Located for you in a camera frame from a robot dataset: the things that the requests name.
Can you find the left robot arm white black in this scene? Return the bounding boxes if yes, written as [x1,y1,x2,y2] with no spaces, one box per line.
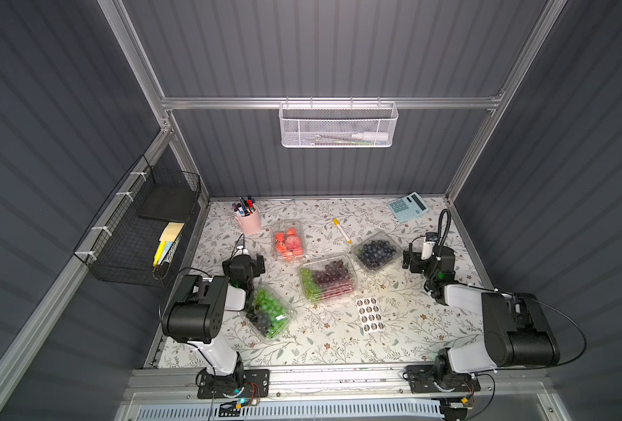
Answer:
[160,253,265,382]

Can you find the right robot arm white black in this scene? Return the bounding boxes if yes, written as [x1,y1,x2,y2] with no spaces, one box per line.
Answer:
[402,246,561,381]

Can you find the pink pen cup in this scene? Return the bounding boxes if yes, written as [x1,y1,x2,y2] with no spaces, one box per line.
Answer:
[235,208,262,236]

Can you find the clear box green black grapes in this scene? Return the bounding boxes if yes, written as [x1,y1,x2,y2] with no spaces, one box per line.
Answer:
[244,287,295,341]

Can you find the clear box red peaches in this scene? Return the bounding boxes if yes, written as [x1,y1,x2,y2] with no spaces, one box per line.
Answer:
[271,220,306,262]

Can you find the clear box blueberries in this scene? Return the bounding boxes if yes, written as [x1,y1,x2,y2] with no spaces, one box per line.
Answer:
[351,232,401,272]

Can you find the light blue calculator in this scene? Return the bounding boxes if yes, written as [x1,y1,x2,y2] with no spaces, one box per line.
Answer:
[387,192,430,223]

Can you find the yellow sticky notes pad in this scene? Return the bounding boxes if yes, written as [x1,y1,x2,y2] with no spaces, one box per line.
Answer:
[153,222,184,267]

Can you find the clear box red green grapes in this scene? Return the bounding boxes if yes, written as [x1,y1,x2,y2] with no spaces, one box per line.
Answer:
[299,254,357,303]

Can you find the black notebook in basket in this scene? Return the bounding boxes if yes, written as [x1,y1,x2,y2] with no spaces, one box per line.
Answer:
[137,184,196,223]

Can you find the yellow capped white marker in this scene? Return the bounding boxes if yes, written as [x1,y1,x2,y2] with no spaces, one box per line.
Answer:
[333,219,352,244]

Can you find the white marker in basket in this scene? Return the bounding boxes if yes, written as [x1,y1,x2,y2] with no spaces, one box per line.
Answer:
[344,132,391,145]

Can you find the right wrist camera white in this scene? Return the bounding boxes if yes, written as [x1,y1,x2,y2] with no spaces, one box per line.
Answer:
[421,232,439,261]

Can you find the black wire wall basket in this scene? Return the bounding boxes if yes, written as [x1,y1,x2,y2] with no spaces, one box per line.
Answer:
[74,156,202,288]

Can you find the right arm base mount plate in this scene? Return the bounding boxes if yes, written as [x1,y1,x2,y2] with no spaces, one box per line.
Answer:
[401,364,481,396]

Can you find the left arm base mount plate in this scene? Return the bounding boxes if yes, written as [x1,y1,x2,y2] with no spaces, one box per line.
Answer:
[195,368,271,400]

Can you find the aluminium front rail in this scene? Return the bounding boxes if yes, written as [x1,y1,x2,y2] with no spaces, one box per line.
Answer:
[122,363,552,405]

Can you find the white wire mesh basket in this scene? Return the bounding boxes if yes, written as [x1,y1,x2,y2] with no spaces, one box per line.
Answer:
[278,100,399,148]

